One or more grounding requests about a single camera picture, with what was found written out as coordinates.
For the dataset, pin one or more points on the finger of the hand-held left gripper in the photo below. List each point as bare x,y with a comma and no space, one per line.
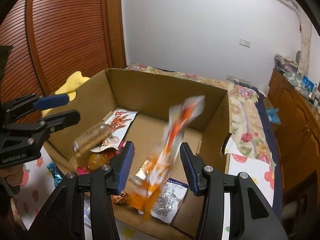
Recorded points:
52,101
62,120

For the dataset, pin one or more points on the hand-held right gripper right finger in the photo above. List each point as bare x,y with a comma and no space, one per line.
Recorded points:
187,167

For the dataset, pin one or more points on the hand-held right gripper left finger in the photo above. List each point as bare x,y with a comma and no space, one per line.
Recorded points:
126,165

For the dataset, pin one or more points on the orange snack packet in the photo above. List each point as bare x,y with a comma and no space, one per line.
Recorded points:
172,142

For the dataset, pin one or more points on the pink drumstick packet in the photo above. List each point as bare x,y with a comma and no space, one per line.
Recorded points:
97,160

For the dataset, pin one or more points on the small orange snack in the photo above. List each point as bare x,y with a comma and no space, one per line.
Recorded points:
121,198

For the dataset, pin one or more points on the clear biscuit pack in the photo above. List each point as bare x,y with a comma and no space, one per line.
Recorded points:
92,137

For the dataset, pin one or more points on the silver packet with black text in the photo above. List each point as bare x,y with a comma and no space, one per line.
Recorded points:
170,202

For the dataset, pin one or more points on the white chicken feet packet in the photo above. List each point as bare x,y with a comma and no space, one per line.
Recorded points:
120,122

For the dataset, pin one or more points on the brown cardboard box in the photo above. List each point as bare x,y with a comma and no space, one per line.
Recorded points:
155,97

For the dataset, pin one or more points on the person's left hand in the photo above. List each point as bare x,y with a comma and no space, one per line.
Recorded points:
13,176

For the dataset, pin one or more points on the yellow plush toy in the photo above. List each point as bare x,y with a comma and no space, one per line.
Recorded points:
75,82

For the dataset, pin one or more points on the small blue candy wrapper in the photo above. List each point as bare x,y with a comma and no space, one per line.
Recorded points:
55,173

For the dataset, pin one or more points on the white blue printed packet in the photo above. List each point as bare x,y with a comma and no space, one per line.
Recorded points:
88,212

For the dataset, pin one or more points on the strawberry print bed sheet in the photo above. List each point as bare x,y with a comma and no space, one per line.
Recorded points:
250,170

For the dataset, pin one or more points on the wooden louvered door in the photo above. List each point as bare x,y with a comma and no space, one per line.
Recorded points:
62,30

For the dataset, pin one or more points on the floral blanket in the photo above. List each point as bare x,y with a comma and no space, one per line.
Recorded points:
247,120

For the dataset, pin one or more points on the wooden cabinet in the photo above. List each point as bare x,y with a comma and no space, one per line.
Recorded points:
295,130

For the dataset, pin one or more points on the beige hanging cloth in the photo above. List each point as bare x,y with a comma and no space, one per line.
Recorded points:
305,47

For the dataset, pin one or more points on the white wall socket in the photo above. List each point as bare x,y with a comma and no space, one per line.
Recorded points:
245,42

